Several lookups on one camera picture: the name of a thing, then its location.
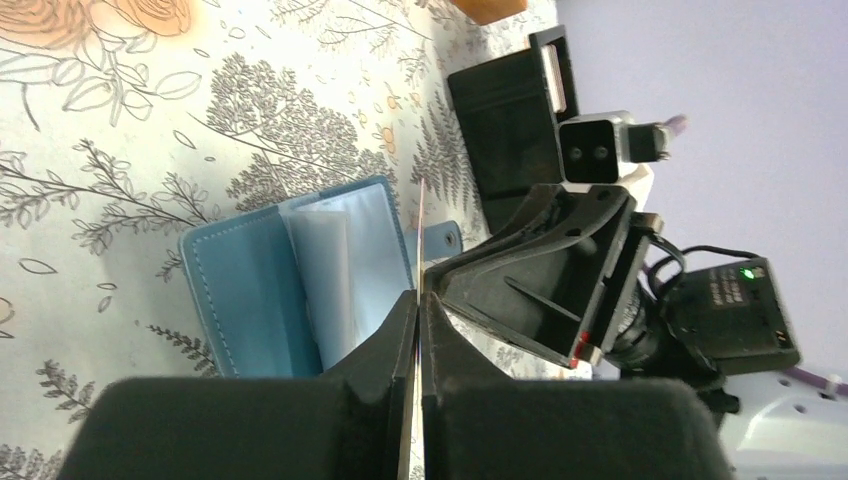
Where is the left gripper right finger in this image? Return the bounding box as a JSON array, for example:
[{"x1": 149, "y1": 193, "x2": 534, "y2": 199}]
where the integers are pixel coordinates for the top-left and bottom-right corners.
[{"x1": 419, "y1": 293, "x2": 733, "y2": 479}]

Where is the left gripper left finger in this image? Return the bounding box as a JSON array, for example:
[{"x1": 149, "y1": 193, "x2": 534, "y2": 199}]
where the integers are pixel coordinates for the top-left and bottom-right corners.
[{"x1": 59, "y1": 291, "x2": 418, "y2": 479}]

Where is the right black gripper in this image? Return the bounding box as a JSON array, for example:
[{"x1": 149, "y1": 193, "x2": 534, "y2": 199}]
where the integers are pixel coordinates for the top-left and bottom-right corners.
[{"x1": 423, "y1": 184, "x2": 801, "y2": 411}]

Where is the blue leather card holder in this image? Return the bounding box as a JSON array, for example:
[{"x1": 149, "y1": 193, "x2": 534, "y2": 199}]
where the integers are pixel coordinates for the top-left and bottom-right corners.
[{"x1": 179, "y1": 175, "x2": 463, "y2": 378}]

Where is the gold black credit card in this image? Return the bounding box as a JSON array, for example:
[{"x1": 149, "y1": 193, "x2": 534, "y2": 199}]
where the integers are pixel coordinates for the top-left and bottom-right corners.
[{"x1": 415, "y1": 177, "x2": 427, "y2": 306}]

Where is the orange compartment tray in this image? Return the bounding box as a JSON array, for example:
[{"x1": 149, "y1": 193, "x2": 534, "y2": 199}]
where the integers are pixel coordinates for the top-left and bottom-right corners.
[{"x1": 451, "y1": 0, "x2": 528, "y2": 26}]

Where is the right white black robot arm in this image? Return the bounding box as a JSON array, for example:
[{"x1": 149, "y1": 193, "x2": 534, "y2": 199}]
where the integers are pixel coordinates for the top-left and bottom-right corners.
[{"x1": 423, "y1": 184, "x2": 847, "y2": 479}]

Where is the black card box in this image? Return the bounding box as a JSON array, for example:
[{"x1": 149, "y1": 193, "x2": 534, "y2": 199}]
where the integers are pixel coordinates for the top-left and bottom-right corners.
[{"x1": 447, "y1": 25, "x2": 579, "y2": 233}]

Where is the white card in box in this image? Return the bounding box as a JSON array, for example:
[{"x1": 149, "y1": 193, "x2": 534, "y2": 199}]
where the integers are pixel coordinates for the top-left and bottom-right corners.
[{"x1": 540, "y1": 44, "x2": 567, "y2": 113}]

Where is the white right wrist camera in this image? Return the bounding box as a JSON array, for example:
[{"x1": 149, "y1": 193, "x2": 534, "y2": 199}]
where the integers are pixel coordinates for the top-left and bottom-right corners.
[{"x1": 557, "y1": 110, "x2": 678, "y2": 184}]

